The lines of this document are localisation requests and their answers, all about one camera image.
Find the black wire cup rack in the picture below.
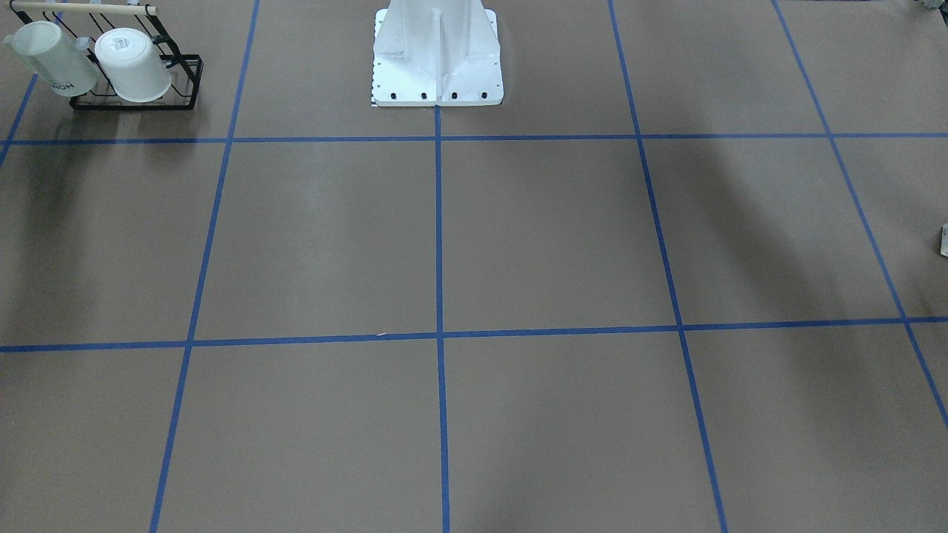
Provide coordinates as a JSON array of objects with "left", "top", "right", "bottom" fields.
[{"left": 7, "top": 1, "right": 204, "bottom": 112}]

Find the white cup on rack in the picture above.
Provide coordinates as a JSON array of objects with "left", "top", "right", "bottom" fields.
[
  {"left": 94, "top": 27, "right": 172, "bottom": 102},
  {"left": 2, "top": 21, "right": 101, "bottom": 98}
]

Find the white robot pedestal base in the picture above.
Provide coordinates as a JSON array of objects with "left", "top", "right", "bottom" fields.
[{"left": 370, "top": 1, "right": 504, "bottom": 107}]

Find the wooden rod of rack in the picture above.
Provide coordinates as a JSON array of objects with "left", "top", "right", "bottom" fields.
[{"left": 7, "top": 1, "right": 160, "bottom": 16}]

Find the milk carton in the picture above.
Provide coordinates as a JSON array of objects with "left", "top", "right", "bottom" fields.
[{"left": 939, "top": 225, "right": 948, "bottom": 258}]

